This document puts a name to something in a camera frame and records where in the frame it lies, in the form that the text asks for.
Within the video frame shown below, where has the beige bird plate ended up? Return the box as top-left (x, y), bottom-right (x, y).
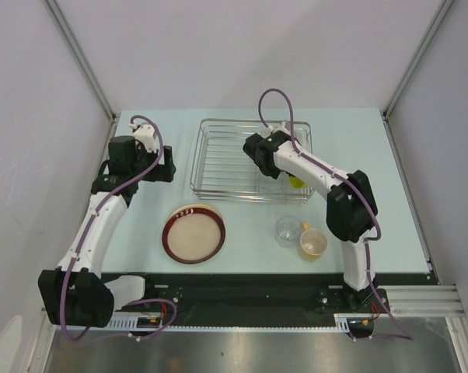
top-left (168, 203), bottom-right (223, 219)

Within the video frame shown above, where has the red rimmed plate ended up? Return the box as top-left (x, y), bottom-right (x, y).
top-left (162, 208), bottom-right (226, 265)

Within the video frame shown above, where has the yellow-green bowl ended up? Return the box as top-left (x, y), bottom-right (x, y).
top-left (288, 176), bottom-right (307, 190)

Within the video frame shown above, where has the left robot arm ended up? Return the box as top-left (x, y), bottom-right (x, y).
top-left (38, 134), bottom-right (176, 328)

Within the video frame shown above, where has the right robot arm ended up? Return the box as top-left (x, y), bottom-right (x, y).
top-left (243, 131), bottom-right (382, 312)

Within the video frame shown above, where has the clear plastic cup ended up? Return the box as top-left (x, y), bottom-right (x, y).
top-left (275, 215), bottom-right (302, 249)

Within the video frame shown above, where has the yellow mug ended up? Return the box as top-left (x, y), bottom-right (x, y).
top-left (298, 221), bottom-right (327, 262)

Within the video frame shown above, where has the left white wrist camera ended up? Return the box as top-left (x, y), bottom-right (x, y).
top-left (128, 123), bottom-right (158, 153)

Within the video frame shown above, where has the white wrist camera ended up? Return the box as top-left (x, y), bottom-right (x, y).
top-left (267, 120), bottom-right (291, 135)
top-left (128, 123), bottom-right (158, 153)

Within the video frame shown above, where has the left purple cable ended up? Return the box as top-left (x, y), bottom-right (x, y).
top-left (61, 114), bottom-right (179, 343)

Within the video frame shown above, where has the purple cable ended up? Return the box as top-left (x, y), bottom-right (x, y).
top-left (258, 88), bottom-right (416, 342)
top-left (61, 114), bottom-right (179, 343)

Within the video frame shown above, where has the metal wire dish rack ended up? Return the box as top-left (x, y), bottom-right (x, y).
top-left (190, 118), bottom-right (313, 204)

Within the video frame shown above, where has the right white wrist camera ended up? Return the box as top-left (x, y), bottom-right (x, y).
top-left (267, 120), bottom-right (291, 135)

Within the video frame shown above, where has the left aluminium corner post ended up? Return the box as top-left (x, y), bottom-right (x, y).
top-left (42, 0), bottom-right (116, 123)

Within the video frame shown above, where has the aluminium corner post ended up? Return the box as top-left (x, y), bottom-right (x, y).
top-left (382, 0), bottom-right (457, 120)
top-left (42, 0), bottom-right (116, 123)

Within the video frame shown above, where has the white slotted cable duct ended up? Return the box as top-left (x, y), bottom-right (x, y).
top-left (105, 314), bottom-right (374, 334)

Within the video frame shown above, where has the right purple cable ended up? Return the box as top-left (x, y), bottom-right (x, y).
top-left (258, 88), bottom-right (416, 342)

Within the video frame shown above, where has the right aluminium corner post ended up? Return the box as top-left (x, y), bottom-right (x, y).
top-left (382, 0), bottom-right (457, 120)

